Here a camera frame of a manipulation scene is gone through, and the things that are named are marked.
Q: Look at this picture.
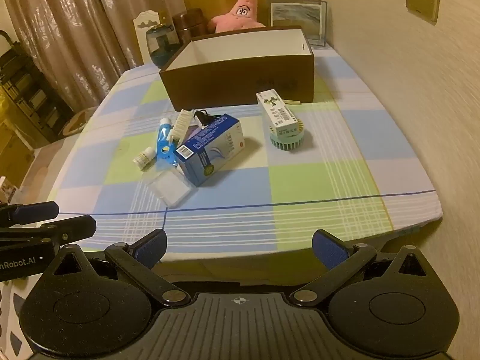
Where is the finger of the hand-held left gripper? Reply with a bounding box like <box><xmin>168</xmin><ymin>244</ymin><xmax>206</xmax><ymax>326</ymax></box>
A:
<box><xmin>0</xmin><ymin>201</ymin><xmax>60</xmax><ymax>227</ymax></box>
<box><xmin>0</xmin><ymin>215</ymin><xmax>97</xmax><ymax>249</ymax></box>

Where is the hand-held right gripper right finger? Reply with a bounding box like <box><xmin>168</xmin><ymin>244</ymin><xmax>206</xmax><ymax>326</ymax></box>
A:
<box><xmin>292</xmin><ymin>229</ymin><xmax>443</xmax><ymax>306</ymax></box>

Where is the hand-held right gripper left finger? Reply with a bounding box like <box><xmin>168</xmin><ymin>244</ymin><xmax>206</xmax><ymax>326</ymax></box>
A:
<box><xmin>39</xmin><ymin>229</ymin><xmax>191</xmax><ymax>306</ymax></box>

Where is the clear plastic case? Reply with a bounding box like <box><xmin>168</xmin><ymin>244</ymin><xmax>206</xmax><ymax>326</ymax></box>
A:
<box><xmin>144</xmin><ymin>169</ymin><xmax>199</xmax><ymax>209</ymax></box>

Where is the small white bottle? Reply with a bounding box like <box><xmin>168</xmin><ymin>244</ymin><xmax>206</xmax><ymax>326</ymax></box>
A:
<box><xmin>132</xmin><ymin>147</ymin><xmax>155</xmax><ymax>172</ymax></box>

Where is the teal handheld fan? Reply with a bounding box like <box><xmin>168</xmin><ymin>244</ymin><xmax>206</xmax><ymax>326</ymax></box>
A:
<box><xmin>268</xmin><ymin>98</ymin><xmax>305</xmax><ymax>152</ymax></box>

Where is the blue medicine box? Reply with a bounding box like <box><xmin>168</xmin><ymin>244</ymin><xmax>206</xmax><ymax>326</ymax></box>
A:
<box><xmin>175</xmin><ymin>113</ymin><xmax>246</xmax><ymax>187</ymax></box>

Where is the white hair claw clip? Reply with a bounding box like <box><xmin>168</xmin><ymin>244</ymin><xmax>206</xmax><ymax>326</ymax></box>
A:
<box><xmin>167</xmin><ymin>109</ymin><xmax>194</xmax><ymax>144</ymax></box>

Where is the black cable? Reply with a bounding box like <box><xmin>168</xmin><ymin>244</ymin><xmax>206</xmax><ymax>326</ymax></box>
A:
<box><xmin>192</xmin><ymin>109</ymin><xmax>223</xmax><ymax>127</ymax></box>

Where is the white green medicine box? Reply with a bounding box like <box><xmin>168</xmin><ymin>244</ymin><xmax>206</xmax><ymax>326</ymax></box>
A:
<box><xmin>256</xmin><ymin>89</ymin><xmax>297</xmax><ymax>136</ymax></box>

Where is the brown cardboard box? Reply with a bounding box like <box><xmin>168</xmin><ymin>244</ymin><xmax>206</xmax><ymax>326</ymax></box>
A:
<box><xmin>158</xmin><ymin>26</ymin><xmax>315</xmax><ymax>112</ymax></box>

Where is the brown cardboard carton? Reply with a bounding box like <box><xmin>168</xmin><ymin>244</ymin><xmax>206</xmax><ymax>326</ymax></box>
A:
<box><xmin>0</xmin><ymin>118</ymin><xmax>38</xmax><ymax>196</ymax></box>

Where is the round woven basket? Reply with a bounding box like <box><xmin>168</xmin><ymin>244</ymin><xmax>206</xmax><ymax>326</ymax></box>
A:
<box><xmin>62</xmin><ymin>107</ymin><xmax>98</xmax><ymax>137</ymax></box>

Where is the blue white tube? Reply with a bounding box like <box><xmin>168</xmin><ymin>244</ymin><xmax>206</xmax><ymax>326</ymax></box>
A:
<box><xmin>157</xmin><ymin>117</ymin><xmax>179</xmax><ymax>167</ymax></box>

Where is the black storage rack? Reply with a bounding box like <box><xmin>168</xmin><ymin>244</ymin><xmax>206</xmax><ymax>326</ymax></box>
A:
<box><xmin>0</xmin><ymin>30</ymin><xmax>74</xmax><ymax>147</ymax></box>

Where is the beige patterned curtain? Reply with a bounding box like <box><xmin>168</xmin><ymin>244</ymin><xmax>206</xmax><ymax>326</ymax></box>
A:
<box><xmin>0</xmin><ymin>0</ymin><xmax>184</xmax><ymax>113</ymax></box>

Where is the dark green glass jar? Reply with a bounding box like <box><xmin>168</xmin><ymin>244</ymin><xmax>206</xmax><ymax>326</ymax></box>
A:
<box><xmin>145</xmin><ymin>22</ymin><xmax>180</xmax><ymax>69</ymax></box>

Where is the white carved wooden board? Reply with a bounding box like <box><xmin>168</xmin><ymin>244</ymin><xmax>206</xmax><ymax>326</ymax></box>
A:
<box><xmin>133</xmin><ymin>9</ymin><xmax>169</xmax><ymax>66</ymax></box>

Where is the brown metal canister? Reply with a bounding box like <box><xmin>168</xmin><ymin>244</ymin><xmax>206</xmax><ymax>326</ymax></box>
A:
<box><xmin>185</xmin><ymin>7</ymin><xmax>206</xmax><ymax>38</ymax></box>
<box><xmin>172</xmin><ymin>12</ymin><xmax>194</xmax><ymax>44</ymax></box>

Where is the pink starfish plush toy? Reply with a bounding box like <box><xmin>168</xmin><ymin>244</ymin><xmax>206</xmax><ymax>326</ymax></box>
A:
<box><xmin>208</xmin><ymin>0</ymin><xmax>266</xmax><ymax>32</ymax></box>

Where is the glass picture frame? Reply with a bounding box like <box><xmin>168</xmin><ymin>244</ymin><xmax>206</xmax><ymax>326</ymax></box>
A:
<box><xmin>267</xmin><ymin>0</ymin><xmax>331</xmax><ymax>47</ymax></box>

